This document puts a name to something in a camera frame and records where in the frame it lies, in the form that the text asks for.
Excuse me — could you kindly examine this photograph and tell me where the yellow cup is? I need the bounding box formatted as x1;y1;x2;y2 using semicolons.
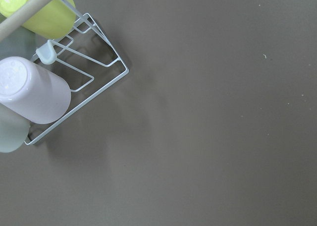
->
0;0;76;39

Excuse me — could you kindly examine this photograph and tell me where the white wire cup rack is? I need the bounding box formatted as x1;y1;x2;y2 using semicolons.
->
22;8;129;145

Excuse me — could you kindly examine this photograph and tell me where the white cup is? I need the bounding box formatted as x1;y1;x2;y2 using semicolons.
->
0;104;30;153

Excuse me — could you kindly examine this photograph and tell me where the pink cup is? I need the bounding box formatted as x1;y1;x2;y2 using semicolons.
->
0;56;71;124

